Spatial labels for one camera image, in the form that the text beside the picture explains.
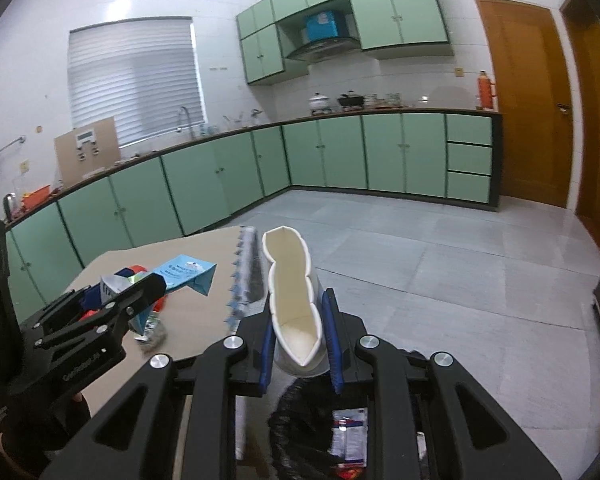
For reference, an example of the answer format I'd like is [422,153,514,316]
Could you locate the blue snack packet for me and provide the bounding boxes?
[329,408,368,469]

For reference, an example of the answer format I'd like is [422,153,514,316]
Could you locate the crushed paper cup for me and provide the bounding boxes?
[262,226,329,378]

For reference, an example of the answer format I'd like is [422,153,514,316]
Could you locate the electric kettle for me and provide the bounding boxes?
[2,193,20,223]

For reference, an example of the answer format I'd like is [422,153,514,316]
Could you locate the green lower kitchen cabinets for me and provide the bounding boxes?
[7,110,503,315]

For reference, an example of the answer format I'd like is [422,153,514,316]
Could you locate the white cooking pot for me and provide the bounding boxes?
[309,92,332,115]

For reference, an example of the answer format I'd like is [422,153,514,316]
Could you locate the black wok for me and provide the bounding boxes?
[337,91,365,110]

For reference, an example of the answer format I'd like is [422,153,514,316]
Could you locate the blue milk carton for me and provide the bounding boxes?
[131,255,216,339]

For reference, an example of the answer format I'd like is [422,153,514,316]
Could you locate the brown wooden door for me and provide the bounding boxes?
[476,0,573,208]
[560,0,600,248]

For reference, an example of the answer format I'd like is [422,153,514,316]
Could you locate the green kitchen cabinets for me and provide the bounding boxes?
[236,0,453,86]
[7,110,503,315]

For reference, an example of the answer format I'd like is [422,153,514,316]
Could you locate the orange thermos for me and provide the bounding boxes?
[477,70,495,110]

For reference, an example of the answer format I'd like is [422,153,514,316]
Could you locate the green upper kitchen cabinets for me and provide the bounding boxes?
[236,0,453,86]

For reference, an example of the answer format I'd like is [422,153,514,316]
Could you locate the red plastic bag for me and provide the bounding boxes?
[79,271,166,320]

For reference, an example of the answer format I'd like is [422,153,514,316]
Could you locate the kitchen faucet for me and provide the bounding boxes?
[176,106,194,138]

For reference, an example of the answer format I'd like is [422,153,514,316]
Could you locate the black trash bag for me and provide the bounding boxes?
[268,374,338,479]

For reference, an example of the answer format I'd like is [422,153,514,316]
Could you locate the green white milk pouch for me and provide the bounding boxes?
[99,266,166,356]

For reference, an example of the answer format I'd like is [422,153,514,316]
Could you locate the blue box on hood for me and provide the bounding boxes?
[304,10,349,42]

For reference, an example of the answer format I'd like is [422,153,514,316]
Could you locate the gloved left hand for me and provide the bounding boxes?
[0,391,91,479]

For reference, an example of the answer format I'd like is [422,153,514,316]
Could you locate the range hood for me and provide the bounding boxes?
[287,37,361,64]

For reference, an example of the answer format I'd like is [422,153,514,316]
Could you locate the window blinds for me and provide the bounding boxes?
[67,16,207,146]

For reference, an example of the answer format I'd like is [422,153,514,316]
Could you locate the cardboard box on counter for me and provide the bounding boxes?
[54,117,121,188]

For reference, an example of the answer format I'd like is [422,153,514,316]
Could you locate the orange basket on counter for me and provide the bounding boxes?
[21,185,50,211]

